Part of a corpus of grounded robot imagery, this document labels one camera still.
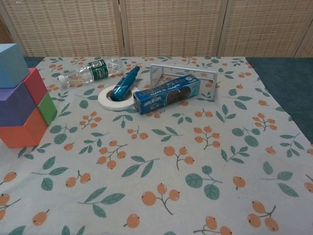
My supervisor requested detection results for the white wire mesh rack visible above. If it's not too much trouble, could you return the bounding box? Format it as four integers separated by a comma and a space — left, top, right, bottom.
150, 63, 218, 101

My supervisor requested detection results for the woven bamboo folding screen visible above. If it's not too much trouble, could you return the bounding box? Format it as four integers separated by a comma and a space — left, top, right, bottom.
0, 0, 313, 58

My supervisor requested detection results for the blue cookie box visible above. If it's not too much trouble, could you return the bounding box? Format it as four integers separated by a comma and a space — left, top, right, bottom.
133, 75, 201, 115

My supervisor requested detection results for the light blue cube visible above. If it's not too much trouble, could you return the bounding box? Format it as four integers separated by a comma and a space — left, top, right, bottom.
0, 43, 30, 89

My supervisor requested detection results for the purple cube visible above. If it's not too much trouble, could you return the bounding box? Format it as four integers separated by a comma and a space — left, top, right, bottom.
0, 82, 37, 128

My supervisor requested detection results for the green foam cube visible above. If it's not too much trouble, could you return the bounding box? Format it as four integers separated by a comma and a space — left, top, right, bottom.
37, 92, 58, 127

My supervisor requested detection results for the white tape roll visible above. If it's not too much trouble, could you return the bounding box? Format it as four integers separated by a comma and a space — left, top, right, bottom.
97, 85, 139, 110

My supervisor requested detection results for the pink cube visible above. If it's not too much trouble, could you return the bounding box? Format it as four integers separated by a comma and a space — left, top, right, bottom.
23, 68, 48, 107

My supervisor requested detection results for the clear bottle with green label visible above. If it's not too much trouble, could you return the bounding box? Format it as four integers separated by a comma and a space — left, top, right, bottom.
58, 56, 124, 89

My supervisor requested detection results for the orange cube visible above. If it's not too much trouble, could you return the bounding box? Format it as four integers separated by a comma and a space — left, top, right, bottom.
0, 107, 47, 149

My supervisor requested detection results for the blue spray bottle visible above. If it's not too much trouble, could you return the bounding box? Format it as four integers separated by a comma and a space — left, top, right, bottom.
109, 65, 141, 101

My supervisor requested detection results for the floral patterned tablecloth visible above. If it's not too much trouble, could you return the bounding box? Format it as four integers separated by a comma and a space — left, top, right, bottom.
0, 55, 313, 235

